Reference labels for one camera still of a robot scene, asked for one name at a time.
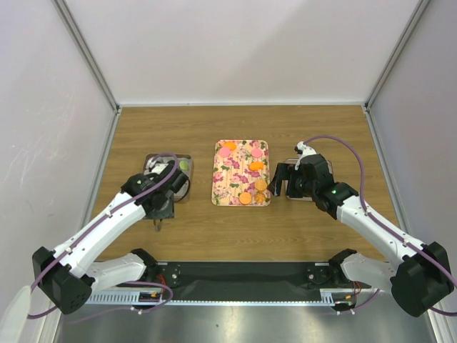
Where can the brown tin lid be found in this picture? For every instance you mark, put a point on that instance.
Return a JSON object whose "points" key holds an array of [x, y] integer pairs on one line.
{"points": [[322, 173]]}

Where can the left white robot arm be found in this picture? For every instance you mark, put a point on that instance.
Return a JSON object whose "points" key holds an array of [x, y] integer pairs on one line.
{"points": [[69, 273]]}

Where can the patterned round biscuit lower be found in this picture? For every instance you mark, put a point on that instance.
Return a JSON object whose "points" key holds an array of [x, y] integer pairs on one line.
{"points": [[245, 198]]}

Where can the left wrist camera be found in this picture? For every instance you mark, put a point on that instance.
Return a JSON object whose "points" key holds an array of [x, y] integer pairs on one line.
{"points": [[160, 166]]}

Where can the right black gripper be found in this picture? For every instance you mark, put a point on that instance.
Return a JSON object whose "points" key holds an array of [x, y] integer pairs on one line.
{"points": [[283, 172]]}

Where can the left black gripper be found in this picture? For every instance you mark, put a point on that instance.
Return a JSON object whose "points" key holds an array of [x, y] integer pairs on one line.
{"points": [[168, 212]]}

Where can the metal tongs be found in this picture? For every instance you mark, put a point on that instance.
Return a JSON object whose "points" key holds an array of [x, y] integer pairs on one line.
{"points": [[157, 224]]}

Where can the pink round cookie right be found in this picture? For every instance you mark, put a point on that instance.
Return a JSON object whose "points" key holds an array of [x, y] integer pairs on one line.
{"points": [[256, 153]]}

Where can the pink round cookie left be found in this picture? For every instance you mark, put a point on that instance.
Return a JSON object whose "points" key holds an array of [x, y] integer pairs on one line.
{"points": [[224, 152]]}

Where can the green cookie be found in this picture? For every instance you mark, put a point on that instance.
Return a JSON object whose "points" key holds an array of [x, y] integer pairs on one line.
{"points": [[184, 165]]}

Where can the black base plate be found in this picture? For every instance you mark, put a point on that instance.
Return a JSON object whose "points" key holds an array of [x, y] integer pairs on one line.
{"points": [[249, 281]]}

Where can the orange fish cookie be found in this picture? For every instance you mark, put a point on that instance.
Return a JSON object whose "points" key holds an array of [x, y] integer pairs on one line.
{"points": [[255, 166]]}

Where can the brown cookie tin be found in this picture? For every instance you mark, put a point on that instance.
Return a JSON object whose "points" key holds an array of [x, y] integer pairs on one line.
{"points": [[180, 182]]}

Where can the orange shell cookie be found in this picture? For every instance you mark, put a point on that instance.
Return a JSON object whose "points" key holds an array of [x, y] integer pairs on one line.
{"points": [[230, 145]]}

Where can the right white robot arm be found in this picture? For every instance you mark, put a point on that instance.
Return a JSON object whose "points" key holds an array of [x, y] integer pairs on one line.
{"points": [[416, 275]]}

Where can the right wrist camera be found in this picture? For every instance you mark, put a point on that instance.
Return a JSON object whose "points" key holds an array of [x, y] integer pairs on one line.
{"points": [[302, 151]]}

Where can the orange swirl cookie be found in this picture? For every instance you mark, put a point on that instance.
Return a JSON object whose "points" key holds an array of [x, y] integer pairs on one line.
{"points": [[259, 197]]}

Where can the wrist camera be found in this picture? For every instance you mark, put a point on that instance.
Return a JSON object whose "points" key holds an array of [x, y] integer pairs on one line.
{"points": [[302, 151], [160, 166]]}

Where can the pink round cookie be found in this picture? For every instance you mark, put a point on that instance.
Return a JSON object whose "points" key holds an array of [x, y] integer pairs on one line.
{"points": [[256, 153], [224, 152]]}

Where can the floral serving tray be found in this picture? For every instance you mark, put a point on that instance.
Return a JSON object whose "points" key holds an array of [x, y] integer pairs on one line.
{"points": [[232, 176]]}

